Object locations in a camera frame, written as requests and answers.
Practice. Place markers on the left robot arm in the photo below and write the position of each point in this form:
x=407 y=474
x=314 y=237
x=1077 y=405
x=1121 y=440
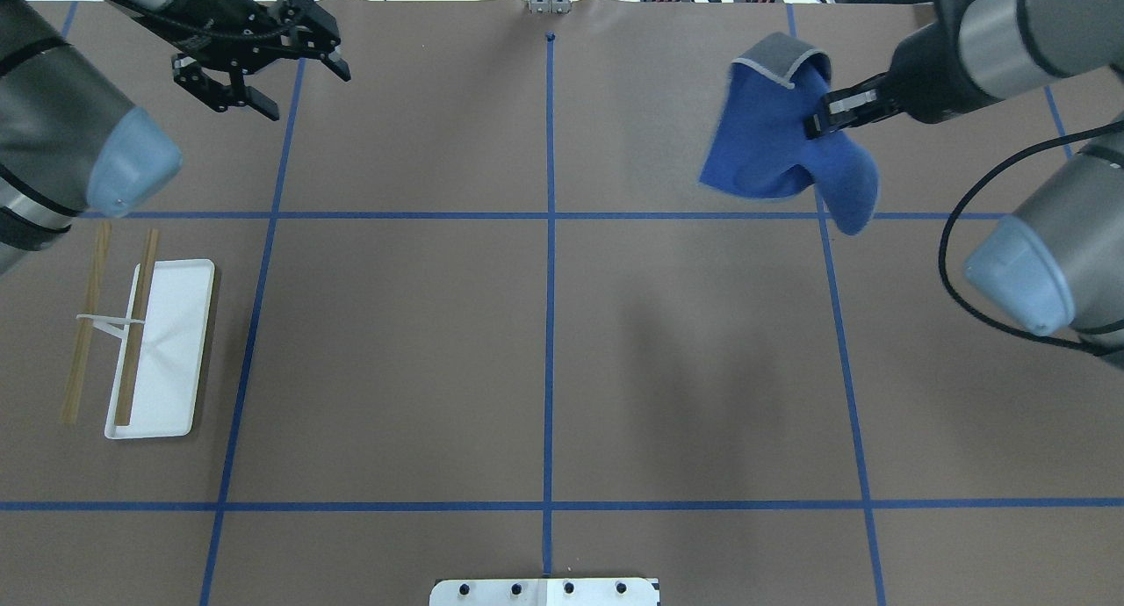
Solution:
x=71 y=141

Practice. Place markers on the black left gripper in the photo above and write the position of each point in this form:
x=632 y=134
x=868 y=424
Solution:
x=213 y=12

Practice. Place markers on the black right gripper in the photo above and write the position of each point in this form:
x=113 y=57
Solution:
x=924 y=75

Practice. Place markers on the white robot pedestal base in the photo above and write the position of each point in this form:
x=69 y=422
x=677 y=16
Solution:
x=547 y=591

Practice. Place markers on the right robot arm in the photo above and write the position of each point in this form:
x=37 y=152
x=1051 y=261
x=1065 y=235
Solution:
x=1054 y=265

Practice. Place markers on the blue towel with grey edge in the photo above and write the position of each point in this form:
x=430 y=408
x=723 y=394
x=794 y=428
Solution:
x=760 y=149

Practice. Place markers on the white towel rack with wooden bars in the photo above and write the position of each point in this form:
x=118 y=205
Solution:
x=162 y=340

